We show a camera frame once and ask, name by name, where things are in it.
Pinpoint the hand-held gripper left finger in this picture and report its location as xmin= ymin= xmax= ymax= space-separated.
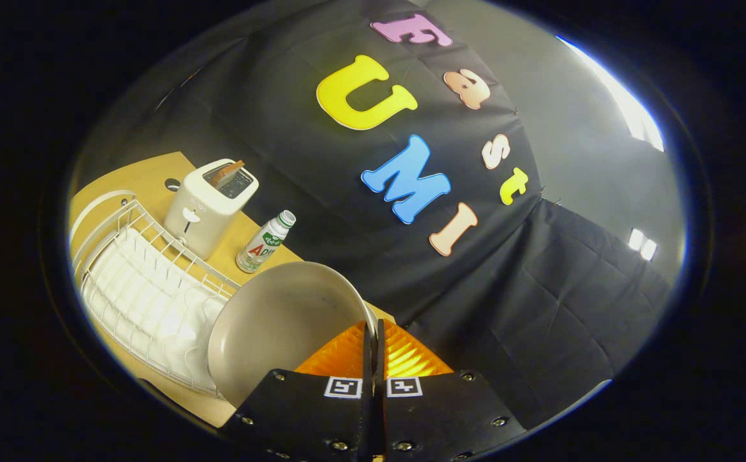
xmin=222 ymin=320 xmax=375 ymax=462

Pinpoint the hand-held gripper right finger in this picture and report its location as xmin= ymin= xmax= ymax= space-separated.
xmin=376 ymin=319 xmax=529 ymax=461

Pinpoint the beige round plate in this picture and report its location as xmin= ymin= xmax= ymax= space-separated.
xmin=207 ymin=261 xmax=379 ymax=408

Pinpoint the white wire dish rack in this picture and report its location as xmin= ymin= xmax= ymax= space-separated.
xmin=71 ymin=191 xmax=245 ymax=395

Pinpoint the white green label bottle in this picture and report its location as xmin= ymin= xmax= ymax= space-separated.
xmin=236 ymin=210 xmax=297 ymax=274

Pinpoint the black backdrop cloth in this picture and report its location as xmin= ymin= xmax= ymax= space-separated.
xmin=71 ymin=0 xmax=672 ymax=431

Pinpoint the white toaster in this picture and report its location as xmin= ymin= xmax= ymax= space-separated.
xmin=164 ymin=158 xmax=260 ymax=261

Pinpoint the brown toast slice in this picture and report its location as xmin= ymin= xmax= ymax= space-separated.
xmin=211 ymin=160 xmax=245 ymax=189

